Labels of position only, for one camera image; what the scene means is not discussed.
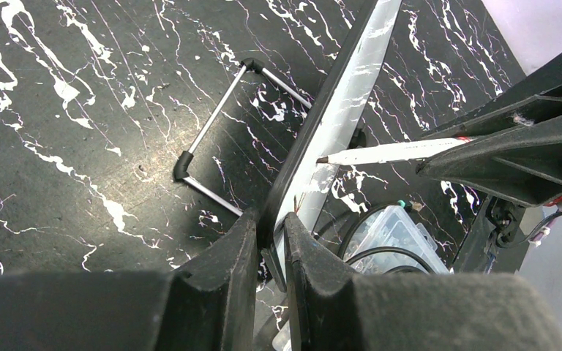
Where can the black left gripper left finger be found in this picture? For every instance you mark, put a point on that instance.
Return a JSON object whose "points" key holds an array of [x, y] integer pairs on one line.
{"points": [[207, 303]]}

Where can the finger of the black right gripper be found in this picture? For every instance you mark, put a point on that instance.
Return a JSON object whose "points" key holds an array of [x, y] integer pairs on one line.
{"points": [[536, 98], [522, 165]]}

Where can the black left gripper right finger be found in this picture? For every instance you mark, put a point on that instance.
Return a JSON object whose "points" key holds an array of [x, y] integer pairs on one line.
{"points": [[333, 307]]}

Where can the red whiteboard marker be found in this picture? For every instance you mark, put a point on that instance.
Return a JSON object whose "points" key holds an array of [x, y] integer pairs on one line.
{"points": [[394, 152]]}

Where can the small white whiteboard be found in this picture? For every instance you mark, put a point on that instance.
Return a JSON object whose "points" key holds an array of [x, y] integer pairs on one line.
{"points": [[303, 184]]}

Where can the clear plastic parts box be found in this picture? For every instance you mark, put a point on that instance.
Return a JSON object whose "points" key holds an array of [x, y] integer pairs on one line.
{"points": [[390, 226]]}

